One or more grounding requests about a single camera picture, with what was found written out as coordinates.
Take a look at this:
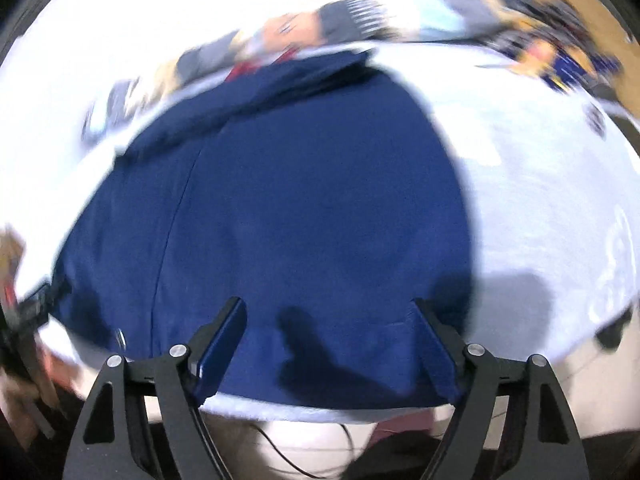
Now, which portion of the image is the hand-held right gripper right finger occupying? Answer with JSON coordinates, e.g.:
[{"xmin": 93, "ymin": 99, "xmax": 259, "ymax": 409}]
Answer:
[{"xmin": 410, "ymin": 298, "xmax": 591, "ymax": 480}]

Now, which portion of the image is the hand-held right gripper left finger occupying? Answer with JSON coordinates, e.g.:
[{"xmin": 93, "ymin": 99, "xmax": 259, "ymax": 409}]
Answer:
[{"xmin": 62, "ymin": 296, "xmax": 248, "ymax": 480}]

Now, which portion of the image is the navy work jacket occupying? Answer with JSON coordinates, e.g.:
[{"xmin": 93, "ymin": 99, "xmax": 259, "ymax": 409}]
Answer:
[{"xmin": 47, "ymin": 47, "xmax": 476, "ymax": 411}]

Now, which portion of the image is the pile of patterned clothes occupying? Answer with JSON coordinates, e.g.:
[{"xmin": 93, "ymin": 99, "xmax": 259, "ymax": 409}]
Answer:
[{"xmin": 475, "ymin": 0, "xmax": 628, "ymax": 96}]

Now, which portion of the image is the red cloth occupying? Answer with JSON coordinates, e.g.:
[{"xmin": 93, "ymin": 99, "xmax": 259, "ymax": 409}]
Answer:
[{"xmin": 375, "ymin": 406, "xmax": 434, "ymax": 442}]

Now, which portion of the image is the light blue bed sheet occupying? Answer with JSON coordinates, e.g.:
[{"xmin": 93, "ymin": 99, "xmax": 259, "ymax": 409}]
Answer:
[{"xmin": 0, "ymin": 0, "xmax": 640, "ymax": 426}]

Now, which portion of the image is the patterned patchwork quilt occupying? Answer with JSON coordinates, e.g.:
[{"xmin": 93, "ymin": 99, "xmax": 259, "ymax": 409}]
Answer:
[{"xmin": 82, "ymin": 0, "xmax": 501, "ymax": 146}]

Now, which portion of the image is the black cable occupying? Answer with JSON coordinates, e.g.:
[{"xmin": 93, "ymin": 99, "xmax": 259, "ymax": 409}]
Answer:
[{"xmin": 252, "ymin": 422, "xmax": 357, "ymax": 479}]

